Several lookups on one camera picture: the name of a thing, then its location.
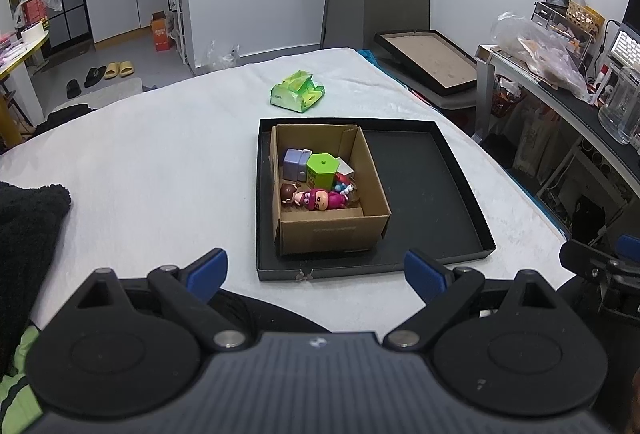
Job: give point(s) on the black fleece cloth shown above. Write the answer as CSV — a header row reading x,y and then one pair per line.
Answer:
x,y
27,254

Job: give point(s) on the large crumpled plastic bag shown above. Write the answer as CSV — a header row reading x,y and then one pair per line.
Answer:
x,y
540,49

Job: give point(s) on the yellow lattice basket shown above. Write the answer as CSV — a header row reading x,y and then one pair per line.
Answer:
x,y
586,17

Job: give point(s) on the cream hanging cloth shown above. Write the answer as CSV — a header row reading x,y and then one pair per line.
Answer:
x,y
537,139

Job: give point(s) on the black picture frame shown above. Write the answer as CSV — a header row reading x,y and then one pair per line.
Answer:
x,y
430,59

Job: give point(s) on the orange carton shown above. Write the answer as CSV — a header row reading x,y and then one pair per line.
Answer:
x,y
161,32

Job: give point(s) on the clear plastic bag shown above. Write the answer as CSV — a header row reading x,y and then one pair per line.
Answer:
x,y
222,57

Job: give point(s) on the pink figure toy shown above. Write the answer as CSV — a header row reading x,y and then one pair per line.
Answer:
x,y
326,200

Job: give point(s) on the red small toy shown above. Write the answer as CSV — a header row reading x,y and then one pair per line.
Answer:
x,y
343,178

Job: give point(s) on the black slipper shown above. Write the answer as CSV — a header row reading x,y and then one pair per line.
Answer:
x,y
95,77
73,89

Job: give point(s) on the green cube toy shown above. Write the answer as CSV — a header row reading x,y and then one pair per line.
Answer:
x,y
322,169

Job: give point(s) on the clear drawer organizer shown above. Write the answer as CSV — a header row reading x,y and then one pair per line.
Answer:
x,y
550,17

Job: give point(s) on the yellow round table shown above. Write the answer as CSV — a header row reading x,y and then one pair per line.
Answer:
x,y
20,52

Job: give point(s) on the clear plastic jar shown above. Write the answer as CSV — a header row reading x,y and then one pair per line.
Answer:
x,y
620,109

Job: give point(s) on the yellow slipper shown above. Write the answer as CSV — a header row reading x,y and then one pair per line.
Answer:
x,y
126,68
111,71

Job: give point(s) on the white tape roll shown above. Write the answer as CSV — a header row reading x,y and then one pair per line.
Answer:
x,y
34,32

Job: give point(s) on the red and white bottle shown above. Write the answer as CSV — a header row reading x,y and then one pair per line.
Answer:
x,y
605,74

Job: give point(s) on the brown-haired doll toy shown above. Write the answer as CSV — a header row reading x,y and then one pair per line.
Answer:
x,y
288,193

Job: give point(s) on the white narrow rack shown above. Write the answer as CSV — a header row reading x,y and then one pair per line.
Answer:
x,y
176,14

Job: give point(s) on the black bag under desk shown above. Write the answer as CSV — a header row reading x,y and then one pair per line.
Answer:
x,y
589,219

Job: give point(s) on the white-legged black-top desk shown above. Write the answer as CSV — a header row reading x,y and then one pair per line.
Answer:
x,y
560,100

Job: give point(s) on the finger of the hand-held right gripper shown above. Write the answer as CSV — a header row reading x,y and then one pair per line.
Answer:
x,y
630,246
582,259

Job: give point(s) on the brown cardboard box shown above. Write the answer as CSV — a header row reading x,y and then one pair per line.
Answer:
x,y
325,231

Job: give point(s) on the blue and white toy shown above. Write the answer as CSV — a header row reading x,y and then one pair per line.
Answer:
x,y
340,188

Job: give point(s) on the red box in plastic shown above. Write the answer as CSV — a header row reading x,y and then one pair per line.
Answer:
x,y
35,9

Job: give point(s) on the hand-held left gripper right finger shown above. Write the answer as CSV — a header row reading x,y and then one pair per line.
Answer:
x,y
425,275

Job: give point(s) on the purple block toy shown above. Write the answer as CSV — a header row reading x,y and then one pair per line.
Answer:
x,y
295,164

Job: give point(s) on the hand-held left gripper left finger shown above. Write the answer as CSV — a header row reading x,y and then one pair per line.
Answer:
x,y
207,271

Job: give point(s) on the orange basket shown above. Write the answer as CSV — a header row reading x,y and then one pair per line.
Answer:
x,y
506,102

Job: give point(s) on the black shallow tray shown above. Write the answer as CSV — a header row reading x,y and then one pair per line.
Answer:
x,y
425,194

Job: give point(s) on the grey chair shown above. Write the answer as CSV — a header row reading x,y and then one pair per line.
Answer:
x,y
395,4

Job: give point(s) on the blue cloth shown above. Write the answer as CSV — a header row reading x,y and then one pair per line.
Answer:
x,y
375,59

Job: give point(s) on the green striped cloth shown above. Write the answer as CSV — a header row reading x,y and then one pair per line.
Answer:
x,y
15,389

